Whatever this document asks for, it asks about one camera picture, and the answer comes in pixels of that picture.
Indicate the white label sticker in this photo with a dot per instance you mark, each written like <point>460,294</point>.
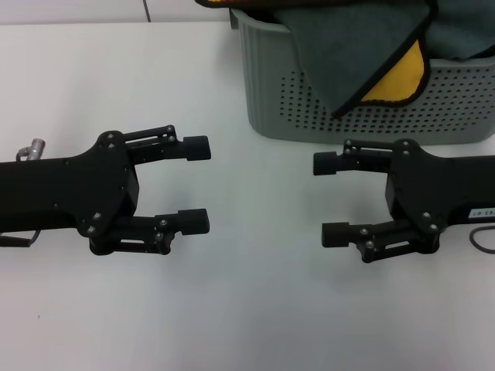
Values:
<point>481,213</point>

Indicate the green towel with yellow back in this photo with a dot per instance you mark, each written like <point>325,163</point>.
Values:
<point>340,50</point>

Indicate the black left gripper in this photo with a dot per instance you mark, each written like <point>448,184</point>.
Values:
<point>58,189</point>

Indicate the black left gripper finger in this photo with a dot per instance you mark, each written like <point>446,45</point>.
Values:
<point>195,148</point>
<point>189,220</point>

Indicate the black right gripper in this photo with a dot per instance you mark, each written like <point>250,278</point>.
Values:
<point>441,189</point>

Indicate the grey-green perforated plastic storage box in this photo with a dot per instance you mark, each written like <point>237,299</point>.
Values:
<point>270,77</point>

